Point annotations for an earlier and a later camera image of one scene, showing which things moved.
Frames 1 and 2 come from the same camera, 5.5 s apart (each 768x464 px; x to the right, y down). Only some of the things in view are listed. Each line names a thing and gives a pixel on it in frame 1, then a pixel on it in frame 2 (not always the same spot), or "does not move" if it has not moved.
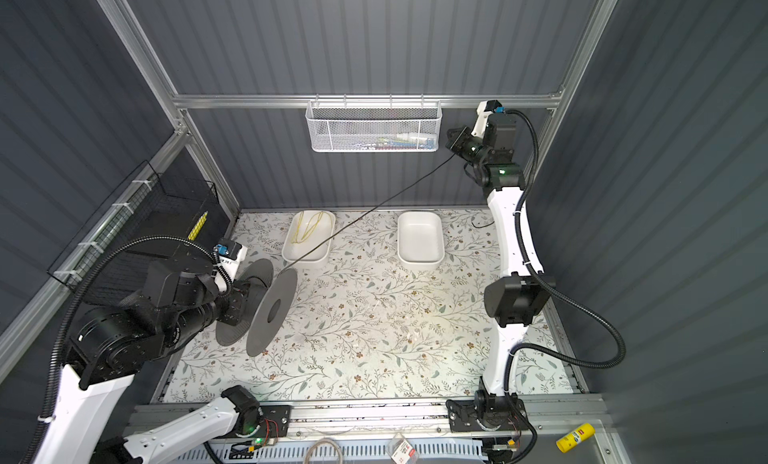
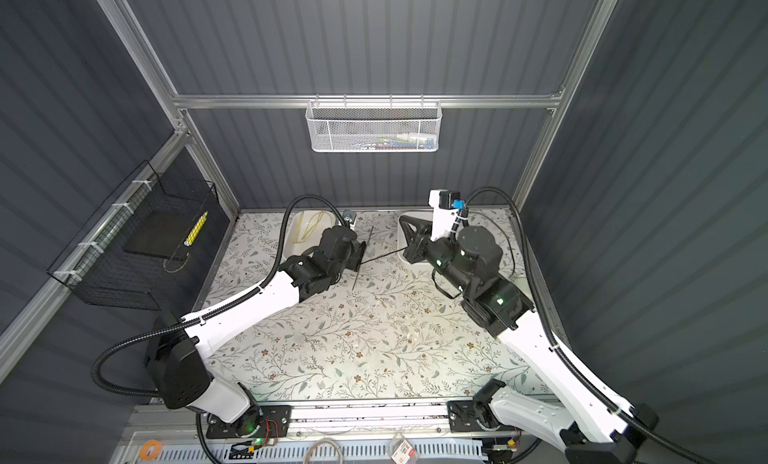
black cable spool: [267, 311] → [359, 255]
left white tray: [306, 229] does not move
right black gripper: [457, 145] → [418, 241]
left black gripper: [237, 296] → [351, 256]
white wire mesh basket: [374, 126] does not move
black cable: [379, 205] → [434, 272]
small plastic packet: [401, 451] does not move
